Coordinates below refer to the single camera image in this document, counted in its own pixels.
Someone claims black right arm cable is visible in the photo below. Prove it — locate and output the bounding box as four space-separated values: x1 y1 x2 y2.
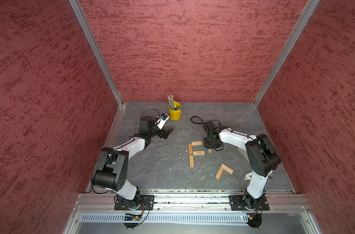
190 115 225 152

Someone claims right aluminium frame post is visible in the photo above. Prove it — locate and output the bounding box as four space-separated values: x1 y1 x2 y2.
253 0 320 106

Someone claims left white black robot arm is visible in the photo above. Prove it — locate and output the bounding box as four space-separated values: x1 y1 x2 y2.
91 113 173 206

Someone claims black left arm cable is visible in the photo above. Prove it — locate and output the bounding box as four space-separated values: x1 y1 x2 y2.
140 109 161 119

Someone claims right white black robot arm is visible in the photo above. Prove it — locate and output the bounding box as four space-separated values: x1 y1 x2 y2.
203 121 281 210

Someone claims aluminium frame post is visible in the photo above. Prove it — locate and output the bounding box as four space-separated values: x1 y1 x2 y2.
69 0 123 107
253 0 320 106

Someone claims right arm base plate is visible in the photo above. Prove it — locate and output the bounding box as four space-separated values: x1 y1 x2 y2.
228 195 270 212

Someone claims yellow metal pencil bucket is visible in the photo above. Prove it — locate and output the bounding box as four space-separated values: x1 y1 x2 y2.
168 101 181 121

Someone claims white perforated cable duct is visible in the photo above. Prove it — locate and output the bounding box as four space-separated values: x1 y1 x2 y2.
80 213 248 225

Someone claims small white plastic clip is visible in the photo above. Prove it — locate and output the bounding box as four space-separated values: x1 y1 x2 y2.
244 172 253 181

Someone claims bundle of coloured pencils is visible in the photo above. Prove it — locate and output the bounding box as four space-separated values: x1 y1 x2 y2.
167 95 176 110

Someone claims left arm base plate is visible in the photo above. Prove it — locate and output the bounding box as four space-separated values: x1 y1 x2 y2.
114 195 155 211

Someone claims left aluminium frame post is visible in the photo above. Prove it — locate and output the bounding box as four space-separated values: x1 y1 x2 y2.
69 0 123 107

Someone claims engraved wooden block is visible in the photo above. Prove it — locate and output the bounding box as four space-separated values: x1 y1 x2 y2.
193 151 205 156

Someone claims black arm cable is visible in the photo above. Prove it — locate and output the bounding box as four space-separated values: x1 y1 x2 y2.
140 109 161 119
190 115 225 152

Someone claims aluminium front rail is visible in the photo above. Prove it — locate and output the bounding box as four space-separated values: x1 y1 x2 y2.
73 190 312 214

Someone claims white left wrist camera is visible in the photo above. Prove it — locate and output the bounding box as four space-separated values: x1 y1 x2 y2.
156 113 170 130

